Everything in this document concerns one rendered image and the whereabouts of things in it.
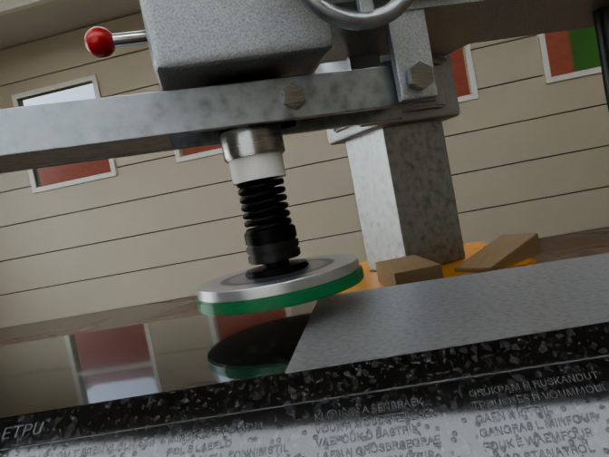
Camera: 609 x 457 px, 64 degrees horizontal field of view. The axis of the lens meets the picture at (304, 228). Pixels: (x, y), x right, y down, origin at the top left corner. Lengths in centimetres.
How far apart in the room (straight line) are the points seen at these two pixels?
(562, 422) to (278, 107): 42
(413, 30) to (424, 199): 70
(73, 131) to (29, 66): 777
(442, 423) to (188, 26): 44
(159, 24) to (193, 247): 653
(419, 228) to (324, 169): 534
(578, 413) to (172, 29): 50
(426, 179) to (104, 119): 88
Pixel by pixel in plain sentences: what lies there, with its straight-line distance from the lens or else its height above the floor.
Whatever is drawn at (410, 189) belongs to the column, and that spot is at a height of 99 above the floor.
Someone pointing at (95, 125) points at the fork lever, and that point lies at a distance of 59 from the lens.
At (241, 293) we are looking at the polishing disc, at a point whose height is 92.
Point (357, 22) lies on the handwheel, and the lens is 53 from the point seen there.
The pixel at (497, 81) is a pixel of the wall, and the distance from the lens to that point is 683.
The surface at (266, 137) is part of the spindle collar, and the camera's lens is 61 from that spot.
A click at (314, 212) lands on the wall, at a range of 658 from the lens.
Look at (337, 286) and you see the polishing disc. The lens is 56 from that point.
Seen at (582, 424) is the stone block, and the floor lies 81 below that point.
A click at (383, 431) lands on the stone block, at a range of 40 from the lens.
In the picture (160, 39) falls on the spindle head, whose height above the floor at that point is 120.
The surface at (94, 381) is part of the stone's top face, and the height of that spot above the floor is 87.
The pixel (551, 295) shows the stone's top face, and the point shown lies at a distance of 56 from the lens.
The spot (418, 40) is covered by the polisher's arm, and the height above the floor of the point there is 117.
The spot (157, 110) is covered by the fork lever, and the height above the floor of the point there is 114.
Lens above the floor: 101
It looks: 3 degrees down
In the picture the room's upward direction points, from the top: 11 degrees counter-clockwise
